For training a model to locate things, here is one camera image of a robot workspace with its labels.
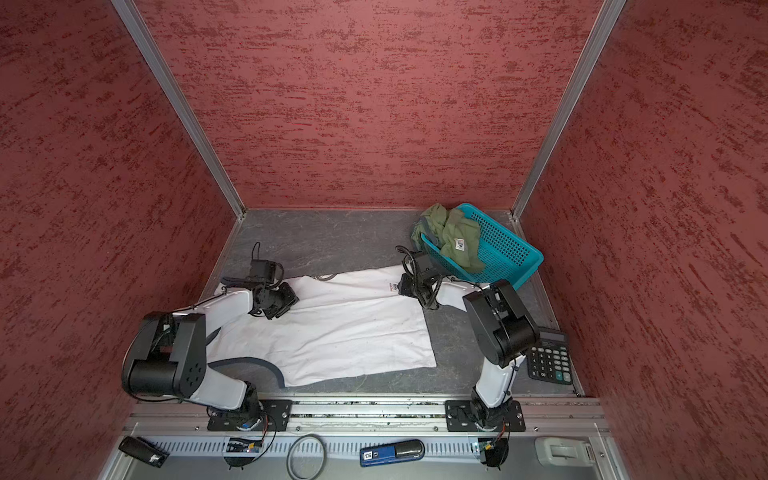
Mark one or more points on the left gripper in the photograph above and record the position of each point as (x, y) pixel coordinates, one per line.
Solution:
(290, 300)

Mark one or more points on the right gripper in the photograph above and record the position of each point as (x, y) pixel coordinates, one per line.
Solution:
(404, 286)

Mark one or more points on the white tank top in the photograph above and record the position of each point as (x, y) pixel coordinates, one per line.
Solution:
(355, 324)

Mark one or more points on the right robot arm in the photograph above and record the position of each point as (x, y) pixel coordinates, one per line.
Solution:
(503, 328)

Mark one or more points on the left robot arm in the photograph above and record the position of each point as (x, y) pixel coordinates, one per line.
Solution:
(167, 360)

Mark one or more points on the green tank top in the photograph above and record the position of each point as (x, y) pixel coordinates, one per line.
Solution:
(456, 236)

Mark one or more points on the teal plastic basket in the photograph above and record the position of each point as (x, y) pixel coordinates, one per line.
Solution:
(505, 255)

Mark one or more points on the black calculator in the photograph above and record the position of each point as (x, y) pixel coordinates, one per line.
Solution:
(549, 359)

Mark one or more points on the left circuit board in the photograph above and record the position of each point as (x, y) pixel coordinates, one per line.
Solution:
(240, 452)

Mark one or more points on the circuit board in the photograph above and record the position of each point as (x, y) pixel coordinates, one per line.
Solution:
(493, 453)
(240, 452)

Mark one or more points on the blue black device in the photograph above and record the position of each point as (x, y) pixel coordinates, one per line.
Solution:
(392, 453)

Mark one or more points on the right circuit board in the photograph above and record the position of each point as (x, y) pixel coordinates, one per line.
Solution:
(493, 453)

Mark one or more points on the black box device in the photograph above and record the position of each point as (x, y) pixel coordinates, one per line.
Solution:
(142, 450)

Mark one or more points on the grey white device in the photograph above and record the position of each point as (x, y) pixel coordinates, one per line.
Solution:
(564, 452)

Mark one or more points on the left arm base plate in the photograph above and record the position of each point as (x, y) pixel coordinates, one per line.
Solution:
(272, 415)

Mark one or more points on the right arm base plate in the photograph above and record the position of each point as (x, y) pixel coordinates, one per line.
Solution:
(474, 416)

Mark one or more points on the aluminium rail frame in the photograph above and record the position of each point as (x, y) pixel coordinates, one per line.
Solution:
(347, 423)

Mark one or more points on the left corner aluminium post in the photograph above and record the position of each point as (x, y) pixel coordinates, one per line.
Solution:
(138, 30)

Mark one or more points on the corner aluminium post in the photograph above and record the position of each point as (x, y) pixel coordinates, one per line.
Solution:
(138, 30)
(600, 32)

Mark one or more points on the right corner aluminium post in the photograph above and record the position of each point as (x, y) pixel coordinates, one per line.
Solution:
(600, 32)

